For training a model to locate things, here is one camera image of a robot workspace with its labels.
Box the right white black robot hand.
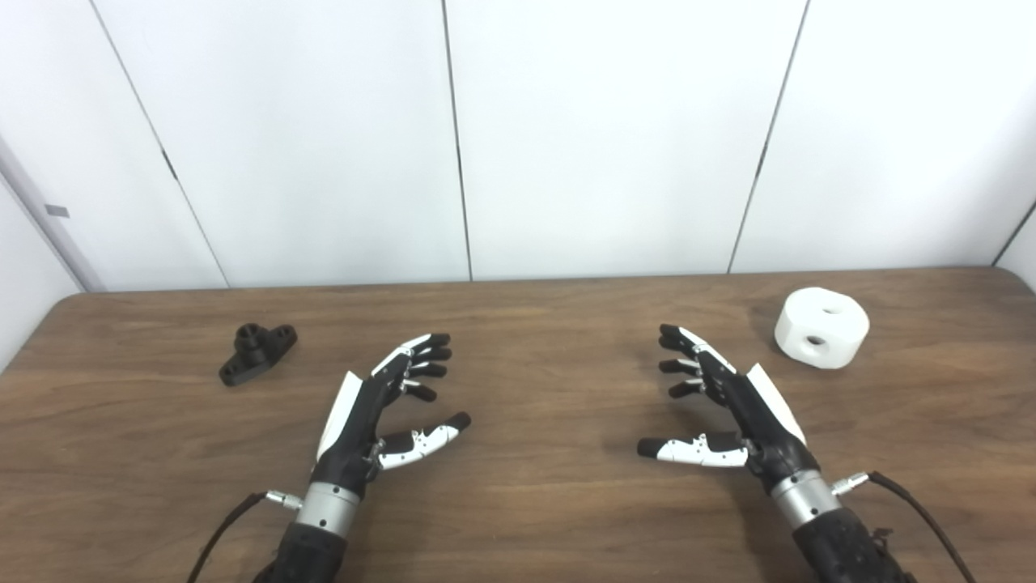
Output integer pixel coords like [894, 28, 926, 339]
[636, 324, 843, 532]

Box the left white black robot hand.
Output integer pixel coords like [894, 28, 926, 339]
[294, 332, 473, 538]

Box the round white plastic piece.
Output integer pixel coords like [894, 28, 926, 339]
[774, 287, 871, 371]

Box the black flanged holder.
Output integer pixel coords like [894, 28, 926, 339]
[219, 323, 298, 387]

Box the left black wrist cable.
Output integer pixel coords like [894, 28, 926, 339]
[186, 489, 305, 583]

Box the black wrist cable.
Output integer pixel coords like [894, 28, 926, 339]
[186, 489, 305, 583]
[831, 471, 977, 583]

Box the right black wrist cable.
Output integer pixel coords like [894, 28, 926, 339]
[831, 471, 977, 583]

